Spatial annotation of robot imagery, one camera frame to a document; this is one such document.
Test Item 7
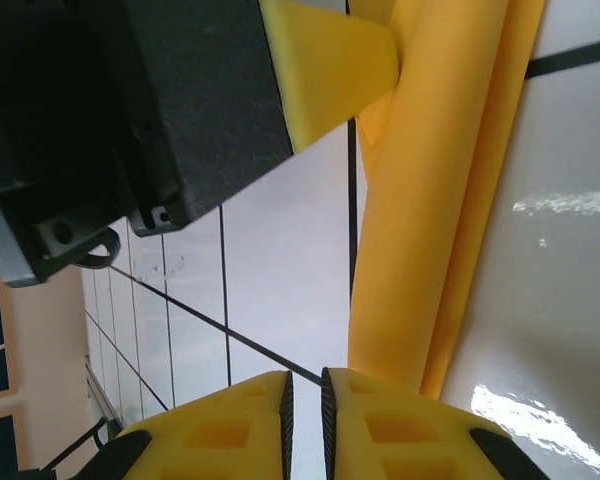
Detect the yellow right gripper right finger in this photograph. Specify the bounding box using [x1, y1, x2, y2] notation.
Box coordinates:
[320, 367, 551, 480]

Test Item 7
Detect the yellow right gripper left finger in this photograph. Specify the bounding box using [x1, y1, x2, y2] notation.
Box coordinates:
[79, 369, 295, 480]

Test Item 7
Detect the yellow paper sheet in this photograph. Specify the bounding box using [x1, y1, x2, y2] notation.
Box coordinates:
[347, 0, 549, 400]

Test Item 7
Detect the long aluminium base rail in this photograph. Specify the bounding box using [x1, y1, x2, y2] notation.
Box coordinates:
[82, 354, 126, 431]

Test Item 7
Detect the thin black left gripper cable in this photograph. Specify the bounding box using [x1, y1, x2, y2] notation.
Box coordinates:
[77, 227, 124, 271]

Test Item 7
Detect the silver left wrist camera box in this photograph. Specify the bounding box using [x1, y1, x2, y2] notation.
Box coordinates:
[0, 199, 49, 290]

